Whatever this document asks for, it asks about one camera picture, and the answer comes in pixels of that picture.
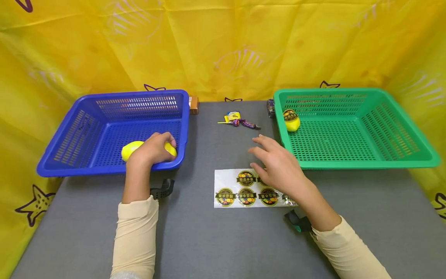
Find person's left forearm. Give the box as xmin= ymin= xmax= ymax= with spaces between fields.
xmin=110 ymin=163 xmax=160 ymax=279

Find person's left hand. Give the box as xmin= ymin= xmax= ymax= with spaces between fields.
xmin=126 ymin=132 xmax=178 ymax=169

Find yellow lemon with round sticker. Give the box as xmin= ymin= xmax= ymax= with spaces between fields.
xmin=282 ymin=109 xmax=301 ymax=133

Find blue plastic basket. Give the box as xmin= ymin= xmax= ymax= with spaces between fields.
xmin=36 ymin=90 xmax=190 ymax=178

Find person's right forearm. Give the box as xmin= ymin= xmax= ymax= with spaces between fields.
xmin=286 ymin=185 xmax=393 ymax=279

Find plain yellow lemon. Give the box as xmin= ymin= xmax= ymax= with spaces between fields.
xmin=121 ymin=140 xmax=178 ymax=162

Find black wrist band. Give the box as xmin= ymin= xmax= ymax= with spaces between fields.
xmin=283 ymin=209 xmax=314 ymax=234
xmin=150 ymin=178 xmax=175 ymax=200

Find sheet of round fruit stickers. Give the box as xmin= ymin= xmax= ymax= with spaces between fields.
xmin=213 ymin=168 xmax=299 ymax=209

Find green plastic basket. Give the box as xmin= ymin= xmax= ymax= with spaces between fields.
xmin=273 ymin=88 xmax=441 ymax=170

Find person's right hand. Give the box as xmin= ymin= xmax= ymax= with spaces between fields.
xmin=248 ymin=135 xmax=318 ymax=207

